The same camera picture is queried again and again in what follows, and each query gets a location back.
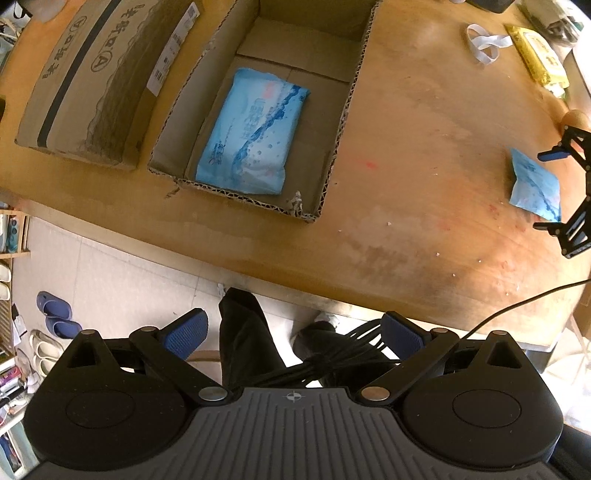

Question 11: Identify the black-striped cardboard box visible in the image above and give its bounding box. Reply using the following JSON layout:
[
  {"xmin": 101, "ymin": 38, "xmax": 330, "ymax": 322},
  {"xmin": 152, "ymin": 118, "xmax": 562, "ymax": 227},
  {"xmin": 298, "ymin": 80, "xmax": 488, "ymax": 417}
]
[{"xmin": 14, "ymin": 0, "xmax": 204, "ymax": 171}]

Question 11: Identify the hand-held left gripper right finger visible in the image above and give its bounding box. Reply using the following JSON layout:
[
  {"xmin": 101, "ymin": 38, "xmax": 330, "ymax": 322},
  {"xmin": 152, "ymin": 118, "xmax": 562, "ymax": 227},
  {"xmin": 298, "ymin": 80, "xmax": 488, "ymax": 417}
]
[{"xmin": 355, "ymin": 310, "xmax": 527, "ymax": 408}]

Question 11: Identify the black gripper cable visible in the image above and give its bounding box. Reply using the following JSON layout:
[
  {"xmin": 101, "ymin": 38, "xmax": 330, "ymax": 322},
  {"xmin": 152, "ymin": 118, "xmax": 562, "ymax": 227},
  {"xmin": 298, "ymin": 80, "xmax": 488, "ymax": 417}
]
[{"xmin": 462, "ymin": 279, "xmax": 591, "ymax": 343}]

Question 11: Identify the clear plastic bag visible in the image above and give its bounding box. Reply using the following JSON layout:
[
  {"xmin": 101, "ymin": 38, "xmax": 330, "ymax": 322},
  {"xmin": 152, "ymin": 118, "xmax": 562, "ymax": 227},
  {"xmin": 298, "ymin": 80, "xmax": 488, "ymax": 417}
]
[{"xmin": 517, "ymin": 0, "xmax": 583, "ymax": 47}]

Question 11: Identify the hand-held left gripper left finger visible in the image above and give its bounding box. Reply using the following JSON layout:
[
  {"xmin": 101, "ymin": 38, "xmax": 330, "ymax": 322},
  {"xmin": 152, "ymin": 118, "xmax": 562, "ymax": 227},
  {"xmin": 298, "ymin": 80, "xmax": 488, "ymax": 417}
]
[{"xmin": 67, "ymin": 308, "xmax": 234, "ymax": 408}]

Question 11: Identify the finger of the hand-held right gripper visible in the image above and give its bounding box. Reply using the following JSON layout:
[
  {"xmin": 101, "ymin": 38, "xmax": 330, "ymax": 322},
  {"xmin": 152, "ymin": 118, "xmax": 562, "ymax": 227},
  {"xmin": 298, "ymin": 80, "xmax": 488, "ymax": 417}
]
[
  {"xmin": 533, "ymin": 196, "xmax": 591, "ymax": 259},
  {"xmin": 538, "ymin": 124, "xmax": 591, "ymax": 195}
]

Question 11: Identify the yellow wet wipes pack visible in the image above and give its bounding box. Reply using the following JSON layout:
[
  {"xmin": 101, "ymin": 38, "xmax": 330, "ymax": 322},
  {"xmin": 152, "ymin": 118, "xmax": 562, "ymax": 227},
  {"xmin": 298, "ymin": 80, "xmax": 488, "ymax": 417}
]
[{"xmin": 504, "ymin": 24, "xmax": 570, "ymax": 90}]

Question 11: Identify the white basin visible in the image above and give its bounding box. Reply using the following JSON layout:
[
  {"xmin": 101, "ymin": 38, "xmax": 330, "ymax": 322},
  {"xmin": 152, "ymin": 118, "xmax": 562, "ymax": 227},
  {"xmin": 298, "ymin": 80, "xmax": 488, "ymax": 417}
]
[{"xmin": 570, "ymin": 46, "xmax": 591, "ymax": 99}]

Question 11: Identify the beige slipper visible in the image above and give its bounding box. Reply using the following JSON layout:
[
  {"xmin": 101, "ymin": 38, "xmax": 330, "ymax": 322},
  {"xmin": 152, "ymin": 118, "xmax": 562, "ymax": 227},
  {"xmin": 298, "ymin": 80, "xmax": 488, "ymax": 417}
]
[
  {"xmin": 33, "ymin": 348, "xmax": 71, "ymax": 376},
  {"xmin": 28, "ymin": 330, "xmax": 65, "ymax": 358}
]

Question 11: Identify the blue slipper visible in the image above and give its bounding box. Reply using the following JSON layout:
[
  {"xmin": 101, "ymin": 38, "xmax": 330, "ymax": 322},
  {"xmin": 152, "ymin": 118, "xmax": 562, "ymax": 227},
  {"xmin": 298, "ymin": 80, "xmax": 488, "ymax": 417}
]
[
  {"xmin": 46, "ymin": 318, "xmax": 84, "ymax": 340},
  {"xmin": 36, "ymin": 291, "xmax": 72, "ymax": 320}
]

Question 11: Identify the wooden desktop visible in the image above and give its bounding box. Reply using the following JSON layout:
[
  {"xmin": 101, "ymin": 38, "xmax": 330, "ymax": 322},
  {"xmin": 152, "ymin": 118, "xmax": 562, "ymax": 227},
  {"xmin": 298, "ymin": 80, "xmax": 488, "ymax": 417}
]
[{"xmin": 0, "ymin": 0, "xmax": 591, "ymax": 352}]

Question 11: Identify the black cable bundle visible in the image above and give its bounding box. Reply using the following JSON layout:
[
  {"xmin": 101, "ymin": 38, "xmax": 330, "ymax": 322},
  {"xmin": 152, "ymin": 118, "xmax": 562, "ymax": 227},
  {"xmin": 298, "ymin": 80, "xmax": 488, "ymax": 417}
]
[{"xmin": 249, "ymin": 318, "xmax": 399, "ymax": 389}]

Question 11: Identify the person's right white shoe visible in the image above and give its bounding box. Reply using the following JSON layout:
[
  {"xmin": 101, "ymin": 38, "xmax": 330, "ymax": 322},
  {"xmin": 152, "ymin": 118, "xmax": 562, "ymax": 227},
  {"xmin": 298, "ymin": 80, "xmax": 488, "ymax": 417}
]
[{"xmin": 293, "ymin": 311, "xmax": 340, "ymax": 352}]

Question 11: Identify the person's left leg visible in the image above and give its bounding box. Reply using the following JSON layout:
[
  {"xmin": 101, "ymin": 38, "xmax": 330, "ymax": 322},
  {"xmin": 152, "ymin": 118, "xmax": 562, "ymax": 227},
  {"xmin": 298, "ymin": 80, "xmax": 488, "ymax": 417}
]
[{"xmin": 218, "ymin": 287, "xmax": 287, "ymax": 389}]

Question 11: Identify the white elastic band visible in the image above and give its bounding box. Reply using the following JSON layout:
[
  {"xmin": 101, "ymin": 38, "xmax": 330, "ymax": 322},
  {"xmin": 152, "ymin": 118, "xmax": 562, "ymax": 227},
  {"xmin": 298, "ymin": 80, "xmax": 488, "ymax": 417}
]
[{"xmin": 465, "ymin": 24, "xmax": 513, "ymax": 65}]

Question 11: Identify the blue tissue packet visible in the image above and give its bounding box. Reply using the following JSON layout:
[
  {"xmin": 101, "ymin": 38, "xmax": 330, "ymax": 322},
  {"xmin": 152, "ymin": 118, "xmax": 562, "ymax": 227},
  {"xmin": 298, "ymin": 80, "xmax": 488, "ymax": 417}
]
[
  {"xmin": 509, "ymin": 148, "xmax": 561, "ymax": 222},
  {"xmin": 195, "ymin": 68, "xmax": 311, "ymax": 195}
]

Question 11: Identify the wooden shoe rack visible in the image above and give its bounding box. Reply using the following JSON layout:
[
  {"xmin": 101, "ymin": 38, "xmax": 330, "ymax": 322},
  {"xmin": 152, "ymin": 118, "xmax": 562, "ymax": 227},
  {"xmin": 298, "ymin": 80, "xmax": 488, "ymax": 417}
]
[{"xmin": 0, "ymin": 203, "xmax": 33, "ymax": 370}]

